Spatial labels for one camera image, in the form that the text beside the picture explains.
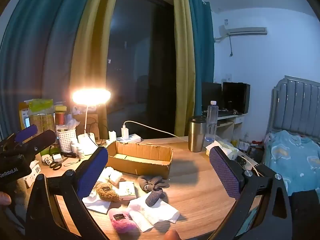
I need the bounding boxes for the yellow white sponge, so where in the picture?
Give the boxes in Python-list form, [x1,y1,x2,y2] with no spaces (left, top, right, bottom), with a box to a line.
[205,140,239,159]

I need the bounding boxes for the small white adapter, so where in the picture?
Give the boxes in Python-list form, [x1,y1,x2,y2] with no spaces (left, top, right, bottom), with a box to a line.
[41,154,63,165]

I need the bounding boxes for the white power strip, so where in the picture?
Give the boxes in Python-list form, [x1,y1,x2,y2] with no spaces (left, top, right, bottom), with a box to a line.
[106,134,141,144]

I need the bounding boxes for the red cylinder with yellow lid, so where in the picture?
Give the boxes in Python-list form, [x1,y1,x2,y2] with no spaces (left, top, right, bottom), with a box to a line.
[55,106,67,126]

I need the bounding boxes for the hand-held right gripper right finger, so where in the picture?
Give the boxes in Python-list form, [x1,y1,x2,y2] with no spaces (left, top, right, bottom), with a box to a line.
[207,146,293,240]

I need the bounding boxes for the black computer monitor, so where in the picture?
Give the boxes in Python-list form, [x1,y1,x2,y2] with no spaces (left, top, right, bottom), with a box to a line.
[222,82,250,114]
[201,82,223,113]

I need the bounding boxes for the grey bow hair tie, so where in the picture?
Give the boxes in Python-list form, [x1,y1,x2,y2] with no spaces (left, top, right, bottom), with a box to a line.
[137,175,170,193]

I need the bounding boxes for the brown paper bag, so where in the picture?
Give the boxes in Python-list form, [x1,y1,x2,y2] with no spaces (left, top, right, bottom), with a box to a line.
[72,114,99,140]

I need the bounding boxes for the pink plush pouch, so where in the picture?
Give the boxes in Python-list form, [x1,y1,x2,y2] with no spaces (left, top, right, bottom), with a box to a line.
[108,207,138,234]

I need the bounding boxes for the white paper towel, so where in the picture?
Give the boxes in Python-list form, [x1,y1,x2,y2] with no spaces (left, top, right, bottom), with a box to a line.
[129,210,154,232]
[127,195,180,224]
[82,190,112,215]

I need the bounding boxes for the white desk lamp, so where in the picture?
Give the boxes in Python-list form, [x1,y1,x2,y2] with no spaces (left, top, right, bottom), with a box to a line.
[72,88,112,155]

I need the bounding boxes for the black handled scissors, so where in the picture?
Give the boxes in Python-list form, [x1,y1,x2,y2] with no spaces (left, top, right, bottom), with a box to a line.
[49,159,66,171]

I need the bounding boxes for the white charger cable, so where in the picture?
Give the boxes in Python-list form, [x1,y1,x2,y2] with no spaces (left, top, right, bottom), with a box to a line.
[122,121,184,138]

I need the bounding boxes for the white air conditioner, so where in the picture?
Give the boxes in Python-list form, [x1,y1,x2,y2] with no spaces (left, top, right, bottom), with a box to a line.
[219,24,267,38]

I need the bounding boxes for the white computer desk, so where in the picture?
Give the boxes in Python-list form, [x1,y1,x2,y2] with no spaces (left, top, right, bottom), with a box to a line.
[217,112,244,143]

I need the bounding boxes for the grey padded headboard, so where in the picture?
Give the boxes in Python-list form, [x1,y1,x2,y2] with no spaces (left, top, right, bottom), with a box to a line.
[266,75,320,135]

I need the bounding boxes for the crumpled white tissue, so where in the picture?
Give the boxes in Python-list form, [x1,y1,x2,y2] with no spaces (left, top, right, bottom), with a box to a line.
[97,166,123,187]

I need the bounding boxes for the yellow curtain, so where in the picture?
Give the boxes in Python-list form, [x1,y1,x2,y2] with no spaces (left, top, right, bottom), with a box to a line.
[170,0,196,137]
[70,0,122,140]

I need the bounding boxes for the dark cloth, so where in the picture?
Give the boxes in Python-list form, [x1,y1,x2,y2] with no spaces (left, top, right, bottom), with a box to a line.
[287,190,320,240]

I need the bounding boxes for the cardboard box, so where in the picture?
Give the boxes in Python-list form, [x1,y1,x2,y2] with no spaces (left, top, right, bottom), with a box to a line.
[106,141,174,179]

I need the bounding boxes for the teal curtain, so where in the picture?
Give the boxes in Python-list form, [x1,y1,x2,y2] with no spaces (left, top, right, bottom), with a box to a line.
[186,0,215,120]
[0,0,97,140]

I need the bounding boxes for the white perforated basket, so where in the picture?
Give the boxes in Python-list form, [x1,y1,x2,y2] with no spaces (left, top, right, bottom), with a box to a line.
[56,127,77,153]

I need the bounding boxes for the person's left hand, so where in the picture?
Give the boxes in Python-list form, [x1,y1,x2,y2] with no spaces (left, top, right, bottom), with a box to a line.
[0,191,12,206]

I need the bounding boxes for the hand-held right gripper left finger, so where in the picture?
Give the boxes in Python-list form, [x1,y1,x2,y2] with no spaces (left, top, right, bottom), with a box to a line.
[26,146,109,240]

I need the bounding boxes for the clear water bottle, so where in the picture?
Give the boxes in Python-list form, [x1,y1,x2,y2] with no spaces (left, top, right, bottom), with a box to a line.
[205,101,218,142]

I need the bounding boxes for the steel travel tumbler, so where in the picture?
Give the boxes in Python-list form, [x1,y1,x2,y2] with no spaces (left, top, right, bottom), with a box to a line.
[188,116,207,152]

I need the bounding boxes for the small white box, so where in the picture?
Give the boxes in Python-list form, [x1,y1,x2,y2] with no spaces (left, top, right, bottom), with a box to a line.
[118,181,137,201]

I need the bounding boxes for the fuzzy brown black sock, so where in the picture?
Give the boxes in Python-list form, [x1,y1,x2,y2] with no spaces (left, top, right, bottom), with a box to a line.
[96,182,120,202]

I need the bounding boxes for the white medicine box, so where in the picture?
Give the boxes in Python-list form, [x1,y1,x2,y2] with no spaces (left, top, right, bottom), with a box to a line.
[24,160,42,188]

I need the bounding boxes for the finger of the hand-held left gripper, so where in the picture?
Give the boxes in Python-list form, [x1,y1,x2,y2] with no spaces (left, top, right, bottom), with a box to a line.
[10,124,38,143]
[24,129,57,153]

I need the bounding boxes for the blue printed blanket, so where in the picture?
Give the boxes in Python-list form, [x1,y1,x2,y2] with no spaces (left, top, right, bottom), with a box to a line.
[262,130,320,197]

